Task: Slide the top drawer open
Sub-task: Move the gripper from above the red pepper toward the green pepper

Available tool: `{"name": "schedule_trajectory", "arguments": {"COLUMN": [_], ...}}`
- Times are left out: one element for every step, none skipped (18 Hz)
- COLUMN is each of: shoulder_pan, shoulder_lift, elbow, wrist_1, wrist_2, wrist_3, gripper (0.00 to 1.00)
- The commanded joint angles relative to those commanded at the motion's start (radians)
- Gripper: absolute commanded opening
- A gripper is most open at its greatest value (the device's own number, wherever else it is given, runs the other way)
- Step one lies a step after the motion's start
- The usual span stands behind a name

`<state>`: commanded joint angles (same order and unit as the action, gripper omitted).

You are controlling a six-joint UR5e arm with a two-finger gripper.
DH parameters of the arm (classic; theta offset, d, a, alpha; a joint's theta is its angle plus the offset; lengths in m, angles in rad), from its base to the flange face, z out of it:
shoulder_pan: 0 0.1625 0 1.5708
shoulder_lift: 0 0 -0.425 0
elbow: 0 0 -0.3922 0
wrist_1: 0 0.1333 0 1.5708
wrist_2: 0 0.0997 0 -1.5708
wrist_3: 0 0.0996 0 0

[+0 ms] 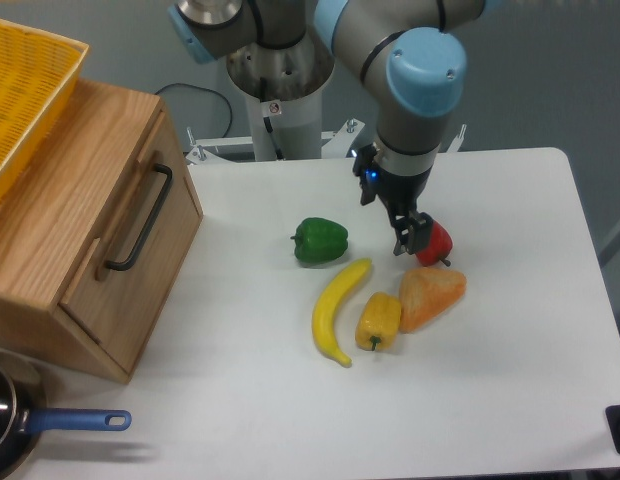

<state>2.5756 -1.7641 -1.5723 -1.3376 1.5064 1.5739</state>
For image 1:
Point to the black corner device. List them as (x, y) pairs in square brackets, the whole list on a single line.
[(619, 429)]

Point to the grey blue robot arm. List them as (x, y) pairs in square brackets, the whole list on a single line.
[(280, 56)]

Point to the orange bread wedge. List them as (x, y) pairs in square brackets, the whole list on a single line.
[(427, 292)]

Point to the wooden top drawer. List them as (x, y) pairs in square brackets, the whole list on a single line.
[(122, 284)]

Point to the red bell pepper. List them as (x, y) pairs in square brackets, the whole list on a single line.
[(438, 249)]

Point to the yellow banana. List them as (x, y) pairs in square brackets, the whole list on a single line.
[(328, 304)]

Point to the yellow bell pepper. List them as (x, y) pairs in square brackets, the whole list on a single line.
[(379, 322)]

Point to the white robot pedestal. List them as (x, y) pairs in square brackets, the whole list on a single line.
[(417, 80)]

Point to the green bell pepper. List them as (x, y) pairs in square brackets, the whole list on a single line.
[(319, 240)]

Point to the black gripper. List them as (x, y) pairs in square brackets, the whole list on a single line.
[(399, 195)]

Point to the blue handled frying pan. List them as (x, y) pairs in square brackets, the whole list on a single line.
[(23, 419)]

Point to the yellow plastic basket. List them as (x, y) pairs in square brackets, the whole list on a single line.
[(38, 73)]

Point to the wooden drawer cabinet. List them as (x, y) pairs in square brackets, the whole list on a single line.
[(56, 210)]

